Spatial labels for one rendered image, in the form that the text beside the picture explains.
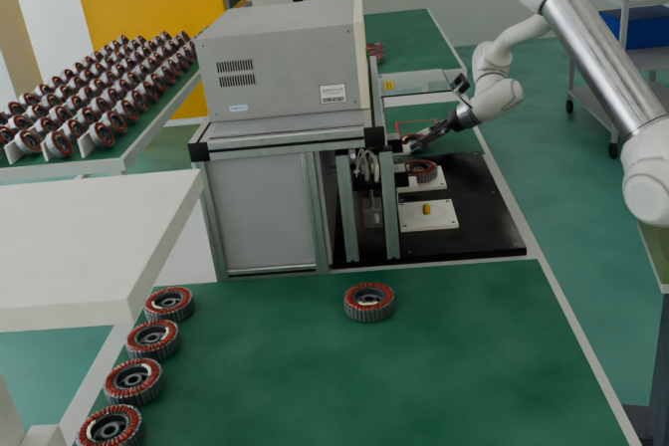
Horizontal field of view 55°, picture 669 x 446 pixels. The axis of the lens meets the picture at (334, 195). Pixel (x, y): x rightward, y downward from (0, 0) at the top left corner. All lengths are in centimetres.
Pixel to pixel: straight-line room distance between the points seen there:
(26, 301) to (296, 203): 83
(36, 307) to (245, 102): 89
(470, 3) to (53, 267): 643
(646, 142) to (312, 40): 75
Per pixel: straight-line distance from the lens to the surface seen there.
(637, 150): 146
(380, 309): 138
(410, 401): 121
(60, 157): 274
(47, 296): 80
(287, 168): 147
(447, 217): 172
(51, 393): 274
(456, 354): 130
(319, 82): 152
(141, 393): 130
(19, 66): 546
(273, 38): 151
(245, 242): 157
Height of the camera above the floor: 158
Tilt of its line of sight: 25 degrees down
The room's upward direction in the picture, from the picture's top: 7 degrees counter-clockwise
